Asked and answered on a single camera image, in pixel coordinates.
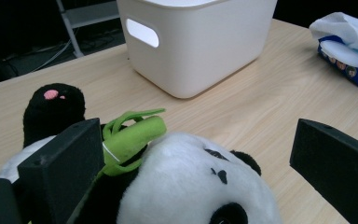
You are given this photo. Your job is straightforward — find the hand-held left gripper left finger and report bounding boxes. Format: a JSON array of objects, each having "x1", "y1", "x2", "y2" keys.
[{"x1": 18, "y1": 117, "x2": 105, "y2": 224}]

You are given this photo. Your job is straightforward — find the white plastic bin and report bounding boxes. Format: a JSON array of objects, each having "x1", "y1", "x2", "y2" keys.
[{"x1": 116, "y1": 0, "x2": 278, "y2": 100}]

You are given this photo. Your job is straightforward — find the white metal stand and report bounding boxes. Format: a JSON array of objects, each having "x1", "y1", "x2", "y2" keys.
[{"x1": 55, "y1": 0, "x2": 120, "y2": 59}]

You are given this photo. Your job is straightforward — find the white wipe tissue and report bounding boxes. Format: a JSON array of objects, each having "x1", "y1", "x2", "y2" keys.
[{"x1": 309, "y1": 11, "x2": 358, "y2": 52}]

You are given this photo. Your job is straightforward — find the panda plush toy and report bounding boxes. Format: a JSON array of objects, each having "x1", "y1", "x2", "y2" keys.
[{"x1": 0, "y1": 82, "x2": 282, "y2": 224}]

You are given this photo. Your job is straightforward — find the floor cables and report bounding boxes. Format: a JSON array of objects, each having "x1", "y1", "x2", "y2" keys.
[{"x1": 0, "y1": 29, "x2": 125, "y2": 74}]

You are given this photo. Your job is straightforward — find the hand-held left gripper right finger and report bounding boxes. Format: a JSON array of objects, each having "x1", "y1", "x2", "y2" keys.
[{"x1": 289, "y1": 118, "x2": 358, "y2": 224}]

